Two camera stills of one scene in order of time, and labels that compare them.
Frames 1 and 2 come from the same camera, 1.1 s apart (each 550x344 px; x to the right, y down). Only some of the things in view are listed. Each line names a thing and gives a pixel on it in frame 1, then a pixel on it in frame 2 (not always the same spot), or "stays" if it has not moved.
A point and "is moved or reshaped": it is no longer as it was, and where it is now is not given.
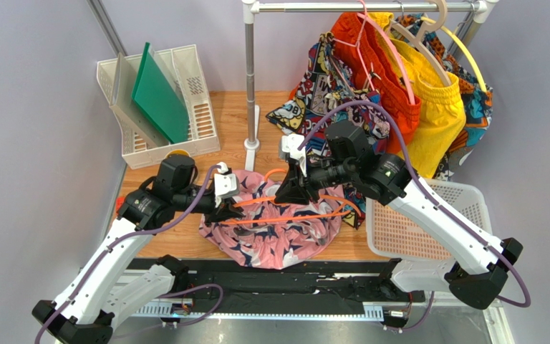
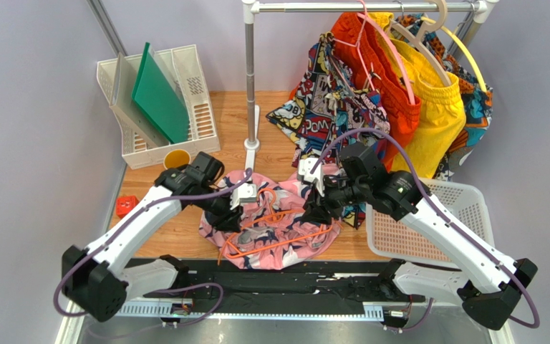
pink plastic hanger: x=378 y=26 stays
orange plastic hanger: x=323 y=197 is moved or reshaped
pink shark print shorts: x=271 y=234 stays
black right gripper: x=304 y=177 -> x=316 y=209
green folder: x=157 y=101 stays
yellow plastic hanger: x=462 y=46 stays
